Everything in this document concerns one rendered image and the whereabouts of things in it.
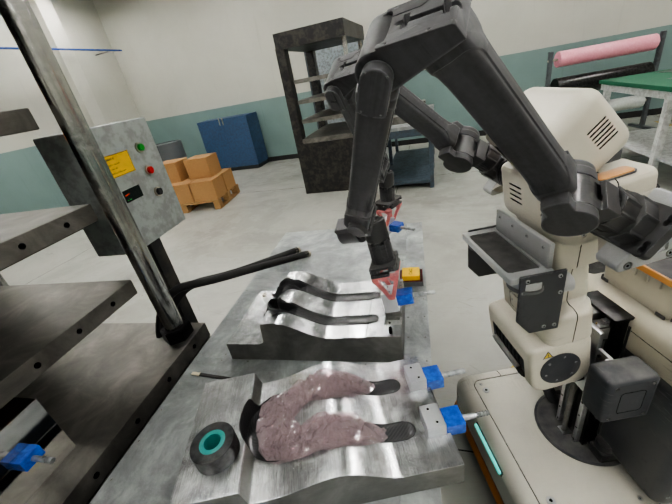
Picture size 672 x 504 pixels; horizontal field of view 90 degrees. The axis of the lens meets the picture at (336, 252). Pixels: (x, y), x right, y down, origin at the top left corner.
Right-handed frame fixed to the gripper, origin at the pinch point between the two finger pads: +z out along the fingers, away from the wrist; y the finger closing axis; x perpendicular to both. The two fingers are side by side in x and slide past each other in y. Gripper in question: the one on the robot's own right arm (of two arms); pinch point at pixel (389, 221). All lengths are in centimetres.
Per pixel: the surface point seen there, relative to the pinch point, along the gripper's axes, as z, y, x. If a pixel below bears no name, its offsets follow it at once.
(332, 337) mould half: 7, 56, 15
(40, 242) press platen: -29, 93, -38
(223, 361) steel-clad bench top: 16, 73, -15
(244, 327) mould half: 10, 64, -14
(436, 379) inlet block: 8, 55, 43
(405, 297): -2, 43, 30
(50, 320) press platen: -8, 99, -46
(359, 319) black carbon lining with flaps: 7, 47, 17
